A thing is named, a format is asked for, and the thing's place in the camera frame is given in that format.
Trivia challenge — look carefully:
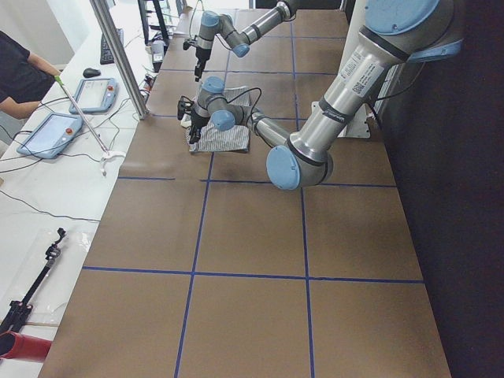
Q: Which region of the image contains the black keyboard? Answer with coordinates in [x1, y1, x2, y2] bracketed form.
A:
[99, 28, 124, 65]

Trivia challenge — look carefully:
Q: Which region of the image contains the near blue teach pendant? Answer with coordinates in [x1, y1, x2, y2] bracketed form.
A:
[17, 113, 83, 159]

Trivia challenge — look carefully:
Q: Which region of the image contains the red cylinder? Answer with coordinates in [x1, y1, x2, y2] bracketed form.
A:
[1, 332, 52, 362]

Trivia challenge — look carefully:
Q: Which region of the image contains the blue teach pendant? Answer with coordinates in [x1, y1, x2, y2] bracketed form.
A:
[17, 113, 83, 159]
[73, 78, 118, 114]

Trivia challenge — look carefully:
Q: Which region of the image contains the far blue teach pendant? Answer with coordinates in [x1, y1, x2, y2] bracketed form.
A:
[73, 78, 118, 114]

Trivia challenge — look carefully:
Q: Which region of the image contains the black computer mouse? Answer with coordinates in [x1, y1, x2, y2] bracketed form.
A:
[83, 68, 102, 78]

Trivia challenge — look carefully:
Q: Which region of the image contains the grey aluminium frame post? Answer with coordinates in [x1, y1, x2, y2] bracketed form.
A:
[90, 0, 148, 120]

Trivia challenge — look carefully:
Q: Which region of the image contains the navy white striped polo shirt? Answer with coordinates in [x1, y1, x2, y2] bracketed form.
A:
[180, 97, 250, 153]

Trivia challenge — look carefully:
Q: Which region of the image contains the black tripod tool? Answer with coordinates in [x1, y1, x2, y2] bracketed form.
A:
[1, 228, 66, 334]

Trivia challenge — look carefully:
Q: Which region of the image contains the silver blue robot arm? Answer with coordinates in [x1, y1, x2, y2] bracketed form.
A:
[183, 1, 301, 82]
[177, 0, 465, 190]

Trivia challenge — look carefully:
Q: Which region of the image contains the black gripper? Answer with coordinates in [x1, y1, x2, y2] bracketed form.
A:
[177, 96, 205, 144]
[183, 36, 211, 82]

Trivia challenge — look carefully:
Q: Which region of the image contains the person in black shirt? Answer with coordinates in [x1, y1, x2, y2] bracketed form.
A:
[1, 31, 60, 120]

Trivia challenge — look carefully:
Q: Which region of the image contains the long metal reach stick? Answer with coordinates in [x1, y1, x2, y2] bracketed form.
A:
[54, 76, 126, 176]

